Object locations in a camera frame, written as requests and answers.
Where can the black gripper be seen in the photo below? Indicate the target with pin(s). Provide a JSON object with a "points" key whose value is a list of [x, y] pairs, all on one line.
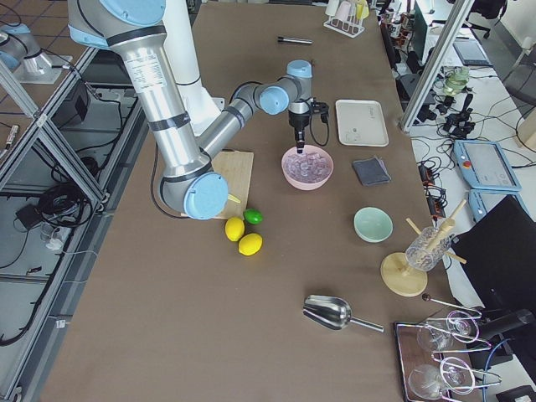
{"points": [[298, 122]]}

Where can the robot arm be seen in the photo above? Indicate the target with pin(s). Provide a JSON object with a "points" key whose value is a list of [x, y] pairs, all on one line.
{"points": [[155, 42], [21, 50]]}

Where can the clear ice cube pile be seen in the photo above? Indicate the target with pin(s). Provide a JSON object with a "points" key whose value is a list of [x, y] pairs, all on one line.
{"points": [[307, 167]]}

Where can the pink plastic cup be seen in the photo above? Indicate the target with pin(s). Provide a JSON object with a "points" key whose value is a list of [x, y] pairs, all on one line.
{"points": [[343, 11]]}

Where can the white plastic cup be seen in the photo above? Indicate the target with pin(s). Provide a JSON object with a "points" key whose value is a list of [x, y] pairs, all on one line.
{"points": [[332, 7]]}

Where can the yellow plastic cup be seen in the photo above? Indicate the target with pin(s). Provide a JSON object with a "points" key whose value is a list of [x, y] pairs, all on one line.
{"points": [[362, 9]]}

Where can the wooden cup tree stand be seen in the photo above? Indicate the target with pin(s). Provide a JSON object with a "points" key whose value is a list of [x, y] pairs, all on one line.
{"points": [[405, 273]]}

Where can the steel ice scoop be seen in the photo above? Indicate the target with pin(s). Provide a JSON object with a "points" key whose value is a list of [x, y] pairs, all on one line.
{"points": [[334, 313]]}

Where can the pink bowl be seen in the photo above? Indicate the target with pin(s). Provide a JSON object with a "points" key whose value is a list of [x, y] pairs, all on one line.
{"points": [[306, 186]]}

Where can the cream rabbit tray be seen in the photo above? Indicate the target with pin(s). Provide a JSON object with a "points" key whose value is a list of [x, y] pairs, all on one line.
{"points": [[361, 123]]}

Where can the wooden cutting board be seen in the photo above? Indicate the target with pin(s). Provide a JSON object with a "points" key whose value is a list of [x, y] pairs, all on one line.
{"points": [[236, 176]]}

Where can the grey folded cloth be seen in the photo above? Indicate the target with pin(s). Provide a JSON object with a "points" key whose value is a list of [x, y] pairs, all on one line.
{"points": [[371, 171]]}

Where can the green lime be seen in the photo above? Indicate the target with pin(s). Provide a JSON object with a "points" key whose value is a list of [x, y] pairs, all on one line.
{"points": [[253, 216]]}

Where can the yellow plastic knife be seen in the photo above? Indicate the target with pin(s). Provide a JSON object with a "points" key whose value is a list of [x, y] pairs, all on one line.
{"points": [[233, 198]]}

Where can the yellow lemon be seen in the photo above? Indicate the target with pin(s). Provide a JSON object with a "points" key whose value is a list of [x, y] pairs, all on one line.
{"points": [[234, 228], [250, 244]]}

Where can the green ceramic bowl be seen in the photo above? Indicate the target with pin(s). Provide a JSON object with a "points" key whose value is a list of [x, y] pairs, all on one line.
{"points": [[372, 224]]}

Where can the steel muddler rod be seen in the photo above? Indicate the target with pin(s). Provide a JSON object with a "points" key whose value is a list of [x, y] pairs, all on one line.
{"points": [[291, 40]]}

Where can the clear textured glass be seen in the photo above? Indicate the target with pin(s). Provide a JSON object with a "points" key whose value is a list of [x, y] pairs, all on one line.
{"points": [[427, 249]]}

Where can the blue teach pendant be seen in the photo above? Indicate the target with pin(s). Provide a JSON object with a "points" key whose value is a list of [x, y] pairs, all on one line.
{"points": [[484, 165]]}

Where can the upper wine glass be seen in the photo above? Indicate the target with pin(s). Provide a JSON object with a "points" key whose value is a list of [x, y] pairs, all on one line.
{"points": [[438, 334]]}

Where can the wine glass rack tray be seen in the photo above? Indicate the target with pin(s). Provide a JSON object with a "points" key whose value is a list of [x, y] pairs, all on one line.
{"points": [[411, 355]]}

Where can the lower wine glass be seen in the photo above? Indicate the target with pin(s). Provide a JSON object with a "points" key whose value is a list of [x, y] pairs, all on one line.
{"points": [[451, 378]]}

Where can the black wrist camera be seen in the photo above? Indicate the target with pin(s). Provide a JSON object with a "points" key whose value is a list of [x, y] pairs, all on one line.
{"points": [[320, 108]]}

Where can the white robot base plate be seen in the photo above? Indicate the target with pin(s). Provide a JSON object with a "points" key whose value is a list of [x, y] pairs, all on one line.
{"points": [[205, 113]]}

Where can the white wire cup rack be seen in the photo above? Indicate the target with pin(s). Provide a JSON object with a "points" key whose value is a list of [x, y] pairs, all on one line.
{"points": [[352, 28]]}

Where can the aluminium frame post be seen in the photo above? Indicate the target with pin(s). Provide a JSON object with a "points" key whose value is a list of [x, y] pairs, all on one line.
{"points": [[456, 19]]}

